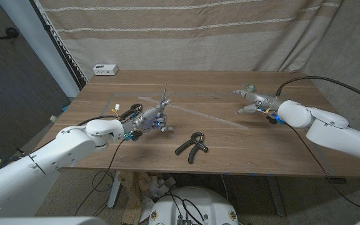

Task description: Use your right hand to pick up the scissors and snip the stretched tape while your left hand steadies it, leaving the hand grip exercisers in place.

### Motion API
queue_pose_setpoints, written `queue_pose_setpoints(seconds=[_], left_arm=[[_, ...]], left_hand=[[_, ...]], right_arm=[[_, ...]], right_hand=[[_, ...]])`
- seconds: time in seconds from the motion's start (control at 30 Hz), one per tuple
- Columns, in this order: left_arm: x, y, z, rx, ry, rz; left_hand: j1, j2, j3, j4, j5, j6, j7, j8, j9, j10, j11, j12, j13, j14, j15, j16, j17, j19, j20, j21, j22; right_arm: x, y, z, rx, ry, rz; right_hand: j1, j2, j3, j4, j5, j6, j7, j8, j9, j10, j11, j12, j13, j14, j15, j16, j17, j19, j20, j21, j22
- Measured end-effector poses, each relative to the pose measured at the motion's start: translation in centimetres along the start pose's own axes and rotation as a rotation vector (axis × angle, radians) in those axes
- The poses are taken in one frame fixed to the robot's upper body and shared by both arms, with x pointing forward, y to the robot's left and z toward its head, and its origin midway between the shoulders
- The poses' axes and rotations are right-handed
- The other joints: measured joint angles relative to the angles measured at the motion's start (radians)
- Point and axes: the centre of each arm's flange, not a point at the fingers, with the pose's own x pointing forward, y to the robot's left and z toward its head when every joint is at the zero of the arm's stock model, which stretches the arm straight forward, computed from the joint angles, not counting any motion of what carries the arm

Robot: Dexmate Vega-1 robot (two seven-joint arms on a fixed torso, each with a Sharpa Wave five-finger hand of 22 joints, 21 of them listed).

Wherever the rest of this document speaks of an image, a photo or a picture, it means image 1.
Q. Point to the stretched clear tape strip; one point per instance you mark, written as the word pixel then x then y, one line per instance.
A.
pixel 205 115

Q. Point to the beige striped curtain backdrop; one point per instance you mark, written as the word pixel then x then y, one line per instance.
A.
pixel 180 31

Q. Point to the black hand grip exerciser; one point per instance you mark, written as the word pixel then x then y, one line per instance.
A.
pixel 130 112
pixel 183 147

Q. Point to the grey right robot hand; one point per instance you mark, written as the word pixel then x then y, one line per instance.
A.
pixel 266 101

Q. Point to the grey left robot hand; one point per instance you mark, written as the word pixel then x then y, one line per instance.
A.
pixel 148 120

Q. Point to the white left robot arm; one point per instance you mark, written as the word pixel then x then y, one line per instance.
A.
pixel 58 153

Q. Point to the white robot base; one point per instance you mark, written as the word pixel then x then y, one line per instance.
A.
pixel 205 200

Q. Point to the brown cardboard piece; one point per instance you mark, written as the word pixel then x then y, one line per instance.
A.
pixel 133 203

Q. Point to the white door frame post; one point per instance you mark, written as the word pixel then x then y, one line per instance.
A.
pixel 42 47

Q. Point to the white table leg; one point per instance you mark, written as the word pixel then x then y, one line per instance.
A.
pixel 115 190

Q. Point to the grey table leg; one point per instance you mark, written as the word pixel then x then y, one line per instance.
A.
pixel 276 197

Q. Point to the dark grey door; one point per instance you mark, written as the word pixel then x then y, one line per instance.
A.
pixel 11 93

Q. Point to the crumpled white paper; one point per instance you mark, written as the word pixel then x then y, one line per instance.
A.
pixel 158 190

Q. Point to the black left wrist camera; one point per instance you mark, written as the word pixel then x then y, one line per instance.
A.
pixel 135 135

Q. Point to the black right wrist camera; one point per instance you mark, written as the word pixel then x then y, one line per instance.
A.
pixel 273 119

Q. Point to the small white roll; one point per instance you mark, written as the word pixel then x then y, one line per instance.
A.
pixel 53 118

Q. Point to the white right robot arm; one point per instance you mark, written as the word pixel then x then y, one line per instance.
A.
pixel 327 128

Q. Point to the white power strip box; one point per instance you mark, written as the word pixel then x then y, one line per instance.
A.
pixel 105 69

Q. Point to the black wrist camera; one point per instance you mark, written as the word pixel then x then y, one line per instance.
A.
pixel 273 119
pixel 135 135

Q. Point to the green clear tape dispenser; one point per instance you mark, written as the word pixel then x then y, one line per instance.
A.
pixel 249 87

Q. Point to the small blue object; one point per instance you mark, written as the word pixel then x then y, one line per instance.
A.
pixel 65 108

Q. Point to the black zigzag curtain rail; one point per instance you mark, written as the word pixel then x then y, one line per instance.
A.
pixel 58 47

